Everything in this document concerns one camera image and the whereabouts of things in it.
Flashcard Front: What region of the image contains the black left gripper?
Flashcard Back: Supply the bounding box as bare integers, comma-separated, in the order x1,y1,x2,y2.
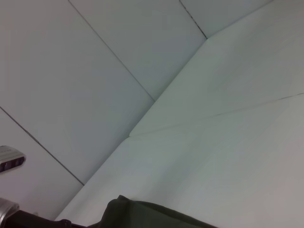
3,209,89,228

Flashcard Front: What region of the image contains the dark green printed t-shirt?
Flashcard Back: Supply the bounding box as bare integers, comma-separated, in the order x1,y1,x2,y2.
87,194,214,228

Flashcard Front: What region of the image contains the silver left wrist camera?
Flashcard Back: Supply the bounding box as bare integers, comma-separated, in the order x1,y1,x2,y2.
0,144,26,176

